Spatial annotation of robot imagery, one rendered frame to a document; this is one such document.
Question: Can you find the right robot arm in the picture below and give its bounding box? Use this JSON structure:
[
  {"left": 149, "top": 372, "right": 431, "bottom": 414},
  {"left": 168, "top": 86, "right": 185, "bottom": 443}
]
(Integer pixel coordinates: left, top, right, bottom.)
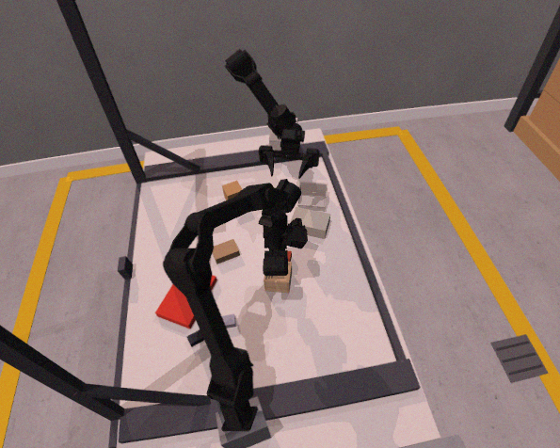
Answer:
[{"left": 163, "top": 179, "right": 308, "bottom": 431}]

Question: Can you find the red flat rectangular board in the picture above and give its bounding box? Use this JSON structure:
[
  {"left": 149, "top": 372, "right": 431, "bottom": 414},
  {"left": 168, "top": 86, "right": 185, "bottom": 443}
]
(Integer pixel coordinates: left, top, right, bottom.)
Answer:
[{"left": 155, "top": 275, "right": 217, "bottom": 329}]

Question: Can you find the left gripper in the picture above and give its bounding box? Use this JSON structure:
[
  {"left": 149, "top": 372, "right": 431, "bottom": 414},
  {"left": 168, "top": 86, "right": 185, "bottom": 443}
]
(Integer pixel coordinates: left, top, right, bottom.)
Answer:
[{"left": 259, "top": 144, "right": 319, "bottom": 179}]

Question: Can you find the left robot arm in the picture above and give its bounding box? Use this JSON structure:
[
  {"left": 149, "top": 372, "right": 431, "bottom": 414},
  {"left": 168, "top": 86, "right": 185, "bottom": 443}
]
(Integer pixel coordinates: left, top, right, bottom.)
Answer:
[{"left": 225, "top": 49, "right": 305, "bottom": 149}]

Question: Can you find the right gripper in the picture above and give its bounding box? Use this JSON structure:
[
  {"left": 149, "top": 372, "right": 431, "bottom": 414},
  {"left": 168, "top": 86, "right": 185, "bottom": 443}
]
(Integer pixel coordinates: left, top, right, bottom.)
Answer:
[{"left": 263, "top": 228, "right": 288, "bottom": 276}]

